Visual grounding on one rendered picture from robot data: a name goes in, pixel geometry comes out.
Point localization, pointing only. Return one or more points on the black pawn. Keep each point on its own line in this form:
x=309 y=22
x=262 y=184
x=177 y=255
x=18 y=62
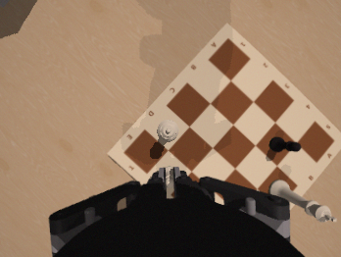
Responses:
x=277 y=144

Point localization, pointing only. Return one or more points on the wooden chessboard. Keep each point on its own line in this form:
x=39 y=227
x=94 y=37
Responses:
x=228 y=103

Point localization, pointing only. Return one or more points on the white pawn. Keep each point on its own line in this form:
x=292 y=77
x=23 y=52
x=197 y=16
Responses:
x=169 y=177

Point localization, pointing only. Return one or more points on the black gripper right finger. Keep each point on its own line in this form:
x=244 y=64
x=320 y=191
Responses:
x=270 y=209

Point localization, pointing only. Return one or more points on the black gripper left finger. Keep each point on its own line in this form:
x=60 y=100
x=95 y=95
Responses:
x=68 y=222

